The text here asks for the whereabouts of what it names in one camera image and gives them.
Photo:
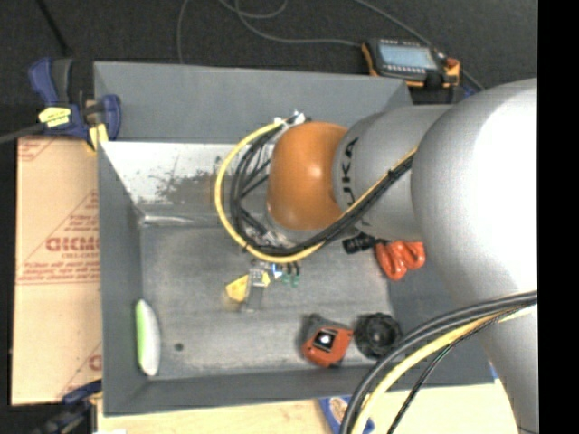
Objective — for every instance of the black round knob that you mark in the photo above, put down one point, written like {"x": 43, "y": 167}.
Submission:
{"x": 376, "y": 335}

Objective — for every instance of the orange and black tape measure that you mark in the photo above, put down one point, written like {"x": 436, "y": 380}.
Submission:
{"x": 325, "y": 342}

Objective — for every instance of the orange-red twisted toy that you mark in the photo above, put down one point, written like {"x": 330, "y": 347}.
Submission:
{"x": 398, "y": 260}

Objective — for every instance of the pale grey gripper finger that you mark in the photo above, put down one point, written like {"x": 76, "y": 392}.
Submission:
{"x": 258, "y": 287}

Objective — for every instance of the black cylinder on white bracket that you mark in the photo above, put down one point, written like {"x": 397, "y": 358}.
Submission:
{"x": 358, "y": 244}

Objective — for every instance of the white and green oval object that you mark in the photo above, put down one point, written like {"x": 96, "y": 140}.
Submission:
{"x": 148, "y": 339}

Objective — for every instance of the grey metal bin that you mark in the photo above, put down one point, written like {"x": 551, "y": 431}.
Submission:
{"x": 203, "y": 333}

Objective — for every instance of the brown cardboard board, red print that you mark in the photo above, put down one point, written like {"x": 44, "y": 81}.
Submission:
{"x": 54, "y": 224}

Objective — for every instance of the yellow triangular block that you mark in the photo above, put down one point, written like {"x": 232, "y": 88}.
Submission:
{"x": 237, "y": 288}

